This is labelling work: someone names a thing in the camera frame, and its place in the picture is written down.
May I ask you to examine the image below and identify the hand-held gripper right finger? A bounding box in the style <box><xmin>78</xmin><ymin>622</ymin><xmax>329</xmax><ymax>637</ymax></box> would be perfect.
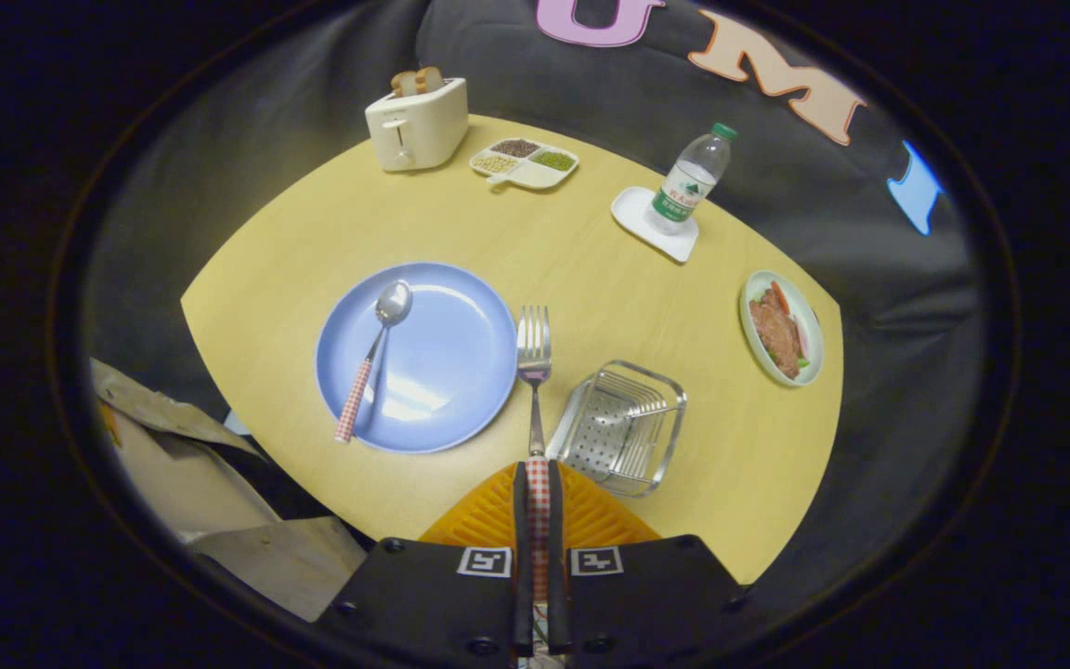
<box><xmin>546</xmin><ymin>462</ymin><xmax>750</xmax><ymax>656</ymax></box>

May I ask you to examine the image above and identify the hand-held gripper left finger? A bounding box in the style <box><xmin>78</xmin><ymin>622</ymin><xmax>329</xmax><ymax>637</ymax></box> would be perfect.
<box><xmin>317</xmin><ymin>462</ymin><xmax>534</xmax><ymax>656</ymax></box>

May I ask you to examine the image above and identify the checkered-handle metal fork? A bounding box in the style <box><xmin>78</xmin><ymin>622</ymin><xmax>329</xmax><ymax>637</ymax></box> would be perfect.
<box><xmin>516</xmin><ymin>306</ymin><xmax>553</xmax><ymax>605</ymax></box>

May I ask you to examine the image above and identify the checkered-handle metal spoon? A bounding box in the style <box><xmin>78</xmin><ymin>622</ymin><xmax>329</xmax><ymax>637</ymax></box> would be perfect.
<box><xmin>334</xmin><ymin>280</ymin><xmax>413</xmax><ymax>444</ymax></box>

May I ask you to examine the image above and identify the metal drain basket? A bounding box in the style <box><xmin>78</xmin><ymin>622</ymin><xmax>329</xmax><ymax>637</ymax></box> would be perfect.
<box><xmin>545</xmin><ymin>360</ymin><xmax>688</xmax><ymax>498</ymax></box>

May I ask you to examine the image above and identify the blue round plate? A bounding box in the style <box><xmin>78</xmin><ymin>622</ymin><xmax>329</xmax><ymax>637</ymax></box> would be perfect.
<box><xmin>316</xmin><ymin>261</ymin><xmax>518</xmax><ymax>454</ymax></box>

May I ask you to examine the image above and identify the cooked meat with vegetables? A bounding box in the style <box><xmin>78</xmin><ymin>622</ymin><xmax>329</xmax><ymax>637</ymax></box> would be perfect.
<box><xmin>749</xmin><ymin>282</ymin><xmax>812</xmax><ymax>380</ymax></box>

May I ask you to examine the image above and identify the beige crumpled bag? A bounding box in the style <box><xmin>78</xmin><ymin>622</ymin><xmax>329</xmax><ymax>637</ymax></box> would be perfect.
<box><xmin>112</xmin><ymin>409</ymin><xmax>369</xmax><ymax>623</ymax></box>

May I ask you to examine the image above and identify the pale green food plate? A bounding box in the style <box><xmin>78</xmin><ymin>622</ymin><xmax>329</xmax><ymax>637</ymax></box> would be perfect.
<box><xmin>739</xmin><ymin>269</ymin><xmax>825</xmax><ymax>387</ymax></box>

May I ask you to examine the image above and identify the white square coaster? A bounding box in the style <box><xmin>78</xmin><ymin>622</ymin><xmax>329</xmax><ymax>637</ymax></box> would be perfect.
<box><xmin>611</xmin><ymin>186</ymin><xmax>699</xmax><ymax>264</ymax></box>

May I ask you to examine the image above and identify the white divided bean dish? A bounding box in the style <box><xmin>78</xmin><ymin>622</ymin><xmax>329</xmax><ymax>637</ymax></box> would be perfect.
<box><xmin>469</xmin><ymin>138</ymin><xmax>581</xmax><ymax>191</ymax></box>

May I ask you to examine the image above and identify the clear green-cap water bottle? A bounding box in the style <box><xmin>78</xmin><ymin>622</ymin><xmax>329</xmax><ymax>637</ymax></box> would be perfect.
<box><xmin>644</xmin><ymin>123</ymin><xmax>738</xmax><ymax>235</ymax></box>

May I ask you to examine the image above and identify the cream toaster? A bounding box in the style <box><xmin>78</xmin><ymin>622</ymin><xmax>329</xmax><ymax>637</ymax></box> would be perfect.
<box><xmin>365</xmin><ymin>77</ymin><xmax>470</xmax><ymax>173</ymax></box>

